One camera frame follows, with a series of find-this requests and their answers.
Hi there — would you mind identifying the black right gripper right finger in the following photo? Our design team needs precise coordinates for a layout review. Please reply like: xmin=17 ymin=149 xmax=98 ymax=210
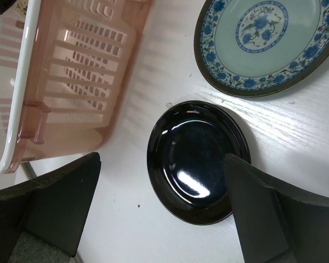
xmin=224 ymin=154 xmax=329 ymax=262

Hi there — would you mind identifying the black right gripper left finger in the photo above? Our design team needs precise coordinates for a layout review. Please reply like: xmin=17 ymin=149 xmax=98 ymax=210
xmin=0 ymin=152 xmax=101 ymax=262

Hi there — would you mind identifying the cream plate with black flower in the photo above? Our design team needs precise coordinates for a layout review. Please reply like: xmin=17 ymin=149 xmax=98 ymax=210
xmin=11 ymin=0 xmax=29 ymax=19

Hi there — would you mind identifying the blue floral plate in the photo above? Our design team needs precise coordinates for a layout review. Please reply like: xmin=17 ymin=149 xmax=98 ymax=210
xmin=194 ymin=1 xmax=329 ymax=98

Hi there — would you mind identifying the pink and white dish rack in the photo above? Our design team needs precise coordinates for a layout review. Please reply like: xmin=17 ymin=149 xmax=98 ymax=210
xmin=0 ymin=1 xmax=152 ymax=173

